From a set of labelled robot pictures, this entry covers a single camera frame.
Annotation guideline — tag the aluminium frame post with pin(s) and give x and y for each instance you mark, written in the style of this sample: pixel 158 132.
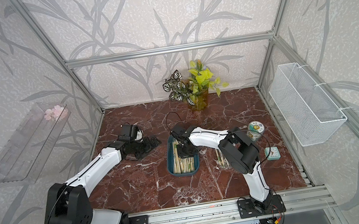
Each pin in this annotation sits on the aluminium frame post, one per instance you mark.
pixel 22 10
pixel 283 4

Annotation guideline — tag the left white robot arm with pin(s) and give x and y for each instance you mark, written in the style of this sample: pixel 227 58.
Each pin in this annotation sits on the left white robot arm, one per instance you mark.
pixel 68 203

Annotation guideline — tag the aluminium frame post left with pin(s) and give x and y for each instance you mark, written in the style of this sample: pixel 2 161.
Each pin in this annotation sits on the aluminium frame post left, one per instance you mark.
pixel 22 10

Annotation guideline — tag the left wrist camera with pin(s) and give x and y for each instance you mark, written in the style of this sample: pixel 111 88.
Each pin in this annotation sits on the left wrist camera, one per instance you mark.
pixel 130 133

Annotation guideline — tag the aluminium frame crossbar back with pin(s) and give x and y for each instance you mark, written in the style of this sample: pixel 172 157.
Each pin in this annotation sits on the aluminium frame crossbar back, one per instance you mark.
pixel 170 49

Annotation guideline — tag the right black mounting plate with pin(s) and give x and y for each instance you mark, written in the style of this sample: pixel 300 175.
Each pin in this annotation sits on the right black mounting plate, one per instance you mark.
pixel 251 208

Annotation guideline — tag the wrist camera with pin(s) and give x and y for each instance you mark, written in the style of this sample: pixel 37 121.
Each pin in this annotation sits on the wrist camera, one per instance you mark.
pixel 130 133
pixel 179 132

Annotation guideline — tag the teal storage box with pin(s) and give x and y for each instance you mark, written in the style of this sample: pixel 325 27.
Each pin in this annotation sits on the teal storage box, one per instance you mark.
pixel 170 160

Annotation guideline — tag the clear acrylic wall shelf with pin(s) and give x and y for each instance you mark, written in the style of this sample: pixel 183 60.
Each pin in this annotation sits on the clear acrylic wall shelf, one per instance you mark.
pixel 24 156

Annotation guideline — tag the white wire mesh basket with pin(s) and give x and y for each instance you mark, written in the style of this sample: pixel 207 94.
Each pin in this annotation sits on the white wire mesh basket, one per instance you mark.
pixel 310 113

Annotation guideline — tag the wrapped chopsticks in box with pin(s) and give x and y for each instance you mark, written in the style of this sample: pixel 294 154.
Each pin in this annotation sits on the wrapped chopsticks in box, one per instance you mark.
pixel 181 166

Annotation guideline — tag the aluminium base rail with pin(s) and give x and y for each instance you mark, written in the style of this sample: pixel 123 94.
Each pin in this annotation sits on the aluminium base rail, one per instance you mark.
pixel 226 211

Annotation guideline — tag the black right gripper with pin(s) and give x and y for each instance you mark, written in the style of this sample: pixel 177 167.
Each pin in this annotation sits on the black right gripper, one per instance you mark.
pixel 192 153

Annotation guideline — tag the pink artificial flower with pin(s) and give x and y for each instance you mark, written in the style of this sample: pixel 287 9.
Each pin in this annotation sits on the pink artificial flower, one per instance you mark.
pixel 56 113

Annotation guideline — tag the small green square clock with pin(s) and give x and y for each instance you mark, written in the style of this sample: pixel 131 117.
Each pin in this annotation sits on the small green square clock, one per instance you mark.
pixel 272 153

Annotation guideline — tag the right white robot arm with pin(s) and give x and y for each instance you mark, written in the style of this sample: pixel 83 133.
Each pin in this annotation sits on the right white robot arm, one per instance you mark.
pixel 239 150

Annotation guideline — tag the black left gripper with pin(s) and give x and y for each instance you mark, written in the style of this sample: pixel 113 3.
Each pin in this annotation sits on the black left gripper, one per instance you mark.
pixel 148 146

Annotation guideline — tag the amber glass vase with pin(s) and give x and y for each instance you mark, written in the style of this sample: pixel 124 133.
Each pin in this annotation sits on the amber glass vase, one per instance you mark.
pixel 199 101

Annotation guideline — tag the aluminium frame post right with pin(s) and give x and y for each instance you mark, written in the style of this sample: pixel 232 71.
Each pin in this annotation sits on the aluminium frame post right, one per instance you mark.
pixel 283 4

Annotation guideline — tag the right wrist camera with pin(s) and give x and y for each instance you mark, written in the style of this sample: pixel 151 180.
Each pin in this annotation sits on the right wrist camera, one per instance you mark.
pixel 179 132

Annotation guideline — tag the green artificial plant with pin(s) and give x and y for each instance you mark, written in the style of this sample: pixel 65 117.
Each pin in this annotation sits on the green artificial plant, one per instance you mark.
pixel 200 79

